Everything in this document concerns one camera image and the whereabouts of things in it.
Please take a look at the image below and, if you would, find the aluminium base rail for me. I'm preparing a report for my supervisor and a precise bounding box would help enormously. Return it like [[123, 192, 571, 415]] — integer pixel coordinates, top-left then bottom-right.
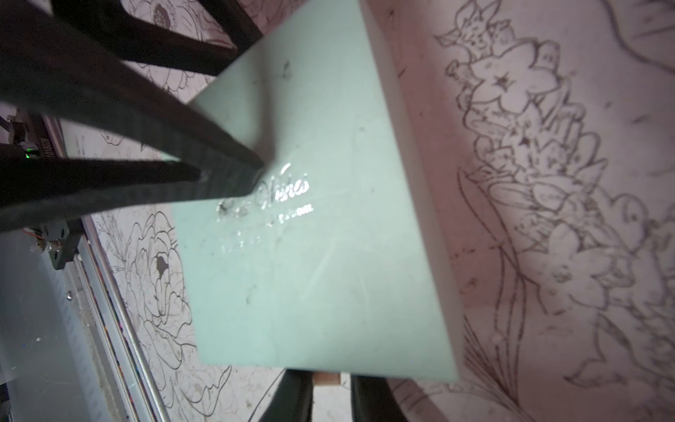
[[0, 110, 170, 422]]

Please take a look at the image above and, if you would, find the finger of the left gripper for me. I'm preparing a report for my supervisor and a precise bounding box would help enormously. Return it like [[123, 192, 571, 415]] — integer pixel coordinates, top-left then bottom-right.
[[1, 142, 203, 231], [1, 1, 264, 200]]

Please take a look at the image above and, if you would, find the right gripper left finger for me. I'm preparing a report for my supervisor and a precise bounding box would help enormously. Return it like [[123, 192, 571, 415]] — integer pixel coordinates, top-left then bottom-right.
[[259, 369, 314, 422]]

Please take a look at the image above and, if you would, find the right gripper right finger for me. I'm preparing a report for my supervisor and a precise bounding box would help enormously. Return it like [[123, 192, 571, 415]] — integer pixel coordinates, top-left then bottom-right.
[[351, 375, 408, 422]]

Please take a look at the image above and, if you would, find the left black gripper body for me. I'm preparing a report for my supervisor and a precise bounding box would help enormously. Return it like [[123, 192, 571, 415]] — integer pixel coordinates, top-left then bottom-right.
[[51, 0, 263, 76]]

